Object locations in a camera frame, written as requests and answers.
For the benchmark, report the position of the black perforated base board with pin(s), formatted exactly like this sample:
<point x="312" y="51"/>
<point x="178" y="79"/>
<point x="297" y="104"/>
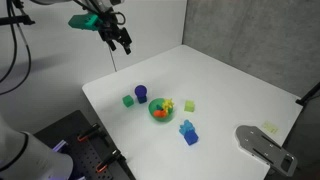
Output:
<point x="80" y="150"/>

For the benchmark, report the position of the orange toy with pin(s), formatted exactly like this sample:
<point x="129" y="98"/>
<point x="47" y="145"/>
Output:
<point x="160" y="114"/>

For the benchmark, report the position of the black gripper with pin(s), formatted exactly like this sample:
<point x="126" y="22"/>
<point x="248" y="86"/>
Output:
<point x="107" y="26"/>

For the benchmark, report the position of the black camera bracket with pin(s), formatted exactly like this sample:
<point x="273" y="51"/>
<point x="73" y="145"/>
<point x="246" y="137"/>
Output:
<point x="16" y="20"/>

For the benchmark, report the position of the round yellow spiky toy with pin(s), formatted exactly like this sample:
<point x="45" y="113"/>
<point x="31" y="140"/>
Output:
<point x="167" y="105"/>

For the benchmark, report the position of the yellow sticky note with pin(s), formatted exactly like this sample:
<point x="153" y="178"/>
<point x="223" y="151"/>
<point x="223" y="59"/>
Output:
<point x="270" y="127"/>

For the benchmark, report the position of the black stand pole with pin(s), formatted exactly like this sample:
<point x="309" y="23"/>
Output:
<point x="308" y="95"/>

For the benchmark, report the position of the small blue toy in bowl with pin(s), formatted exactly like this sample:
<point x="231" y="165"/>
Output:
<point x="159" y="107"/>

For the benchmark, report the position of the purple ball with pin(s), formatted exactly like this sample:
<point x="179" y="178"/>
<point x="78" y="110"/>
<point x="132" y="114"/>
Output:
<point x="140" y="90"/>

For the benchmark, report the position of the grey metal plate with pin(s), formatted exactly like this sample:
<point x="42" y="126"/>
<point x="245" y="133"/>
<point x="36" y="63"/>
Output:
<point x="263" y="146"/>

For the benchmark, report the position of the dark blue block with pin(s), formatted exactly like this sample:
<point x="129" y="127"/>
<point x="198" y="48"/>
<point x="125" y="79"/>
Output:
<point x="142" y="99"/>

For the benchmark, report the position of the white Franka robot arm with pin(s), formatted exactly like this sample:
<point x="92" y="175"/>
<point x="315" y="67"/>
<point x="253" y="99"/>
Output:
<point x="26" y="156"/>

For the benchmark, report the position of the light blue knobbly toy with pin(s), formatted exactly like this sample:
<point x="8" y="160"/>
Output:
<point x="185" y="126"/>

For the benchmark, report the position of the lime green cube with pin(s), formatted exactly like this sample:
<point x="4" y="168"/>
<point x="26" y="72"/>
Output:
<point x="189" y="106"/>

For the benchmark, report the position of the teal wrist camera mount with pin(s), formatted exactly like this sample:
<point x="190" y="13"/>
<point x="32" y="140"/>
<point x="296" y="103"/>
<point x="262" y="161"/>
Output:
<point x="83" y="21"/>

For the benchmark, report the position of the black orange clamp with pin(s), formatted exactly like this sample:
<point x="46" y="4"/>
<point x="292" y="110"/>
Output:
<point x="88" y="132"/>
<point x="108" y="160"/>

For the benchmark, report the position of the green plastic bowl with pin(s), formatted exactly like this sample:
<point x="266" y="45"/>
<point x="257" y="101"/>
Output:
<point x="163" y="118"/>

